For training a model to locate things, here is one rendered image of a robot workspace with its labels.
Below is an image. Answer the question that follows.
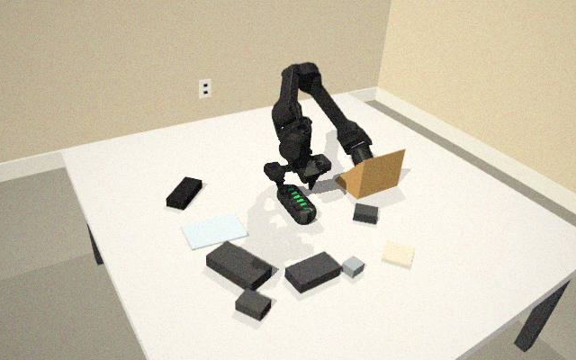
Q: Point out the dark grey controller unit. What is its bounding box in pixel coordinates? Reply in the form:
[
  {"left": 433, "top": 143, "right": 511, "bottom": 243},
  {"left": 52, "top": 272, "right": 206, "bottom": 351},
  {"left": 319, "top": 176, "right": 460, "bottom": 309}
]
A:
[{"left": 276, "top": 184, "right": 317, "bottom": 225}]

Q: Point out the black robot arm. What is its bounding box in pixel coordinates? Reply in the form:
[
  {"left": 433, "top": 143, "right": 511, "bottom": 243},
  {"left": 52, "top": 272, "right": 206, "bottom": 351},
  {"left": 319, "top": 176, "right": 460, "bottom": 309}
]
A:
[{"left": 272, "top": 62, "right": 374, "bottom": 184}]

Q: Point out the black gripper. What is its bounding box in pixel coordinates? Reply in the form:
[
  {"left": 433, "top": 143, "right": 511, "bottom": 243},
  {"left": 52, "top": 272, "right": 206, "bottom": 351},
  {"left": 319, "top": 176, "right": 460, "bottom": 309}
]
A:
[{"left": 264, "top": 146, "right": 332, "bottom": 196}]

